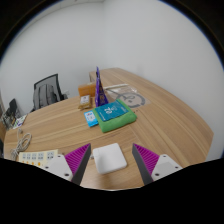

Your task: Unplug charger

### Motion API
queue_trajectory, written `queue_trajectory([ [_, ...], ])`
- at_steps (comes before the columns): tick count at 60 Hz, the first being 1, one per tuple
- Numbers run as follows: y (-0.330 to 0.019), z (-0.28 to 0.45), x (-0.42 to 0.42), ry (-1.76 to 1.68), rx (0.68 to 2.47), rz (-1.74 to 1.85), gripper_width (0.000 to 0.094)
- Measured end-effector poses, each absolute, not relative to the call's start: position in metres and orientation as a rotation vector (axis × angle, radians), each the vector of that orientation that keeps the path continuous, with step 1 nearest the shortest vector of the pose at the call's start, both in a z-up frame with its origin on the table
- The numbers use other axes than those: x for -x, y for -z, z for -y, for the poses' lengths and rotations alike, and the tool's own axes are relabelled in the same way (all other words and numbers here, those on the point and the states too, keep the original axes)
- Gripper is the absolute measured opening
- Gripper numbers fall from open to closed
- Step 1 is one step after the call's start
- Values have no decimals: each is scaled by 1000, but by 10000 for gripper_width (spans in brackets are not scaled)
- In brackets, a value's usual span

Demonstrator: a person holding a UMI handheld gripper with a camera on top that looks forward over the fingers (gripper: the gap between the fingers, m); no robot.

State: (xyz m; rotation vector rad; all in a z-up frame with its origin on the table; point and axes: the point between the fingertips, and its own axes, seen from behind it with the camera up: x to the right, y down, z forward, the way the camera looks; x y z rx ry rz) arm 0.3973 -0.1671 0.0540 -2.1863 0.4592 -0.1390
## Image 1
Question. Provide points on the black desk organizer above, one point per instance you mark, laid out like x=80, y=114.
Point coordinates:
x=10, y=113

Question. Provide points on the clear plastic bag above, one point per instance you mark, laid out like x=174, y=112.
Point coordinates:
x=133, y=98

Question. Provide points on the green folded cloth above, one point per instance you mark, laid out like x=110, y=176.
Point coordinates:
x=116, y=126

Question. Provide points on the grey backpack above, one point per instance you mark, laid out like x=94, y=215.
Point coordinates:
x=45, y=96

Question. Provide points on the purple standing pouch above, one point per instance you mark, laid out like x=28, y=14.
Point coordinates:
x=100, y=93

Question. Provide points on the cream power strip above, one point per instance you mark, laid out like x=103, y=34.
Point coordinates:
x=36, y=157

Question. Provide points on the black mesh office chair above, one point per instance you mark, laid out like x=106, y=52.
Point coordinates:
x=50, y=79

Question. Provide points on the orange cardboard box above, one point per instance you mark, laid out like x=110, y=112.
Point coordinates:
x=86, y=89

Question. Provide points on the teal booklet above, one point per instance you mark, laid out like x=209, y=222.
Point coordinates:
x=111, y=111

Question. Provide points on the white charger block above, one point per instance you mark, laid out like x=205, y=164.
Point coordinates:
x=109, y=158

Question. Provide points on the white green leaflet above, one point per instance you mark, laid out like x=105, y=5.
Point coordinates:
x=20, y=121

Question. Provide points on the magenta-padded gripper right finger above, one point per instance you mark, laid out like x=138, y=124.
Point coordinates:
x=165, y=166

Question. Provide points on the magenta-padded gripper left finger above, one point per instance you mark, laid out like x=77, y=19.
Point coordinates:
x=60, y=165

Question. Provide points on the small blue packet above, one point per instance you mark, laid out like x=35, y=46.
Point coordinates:
x=90, y=118

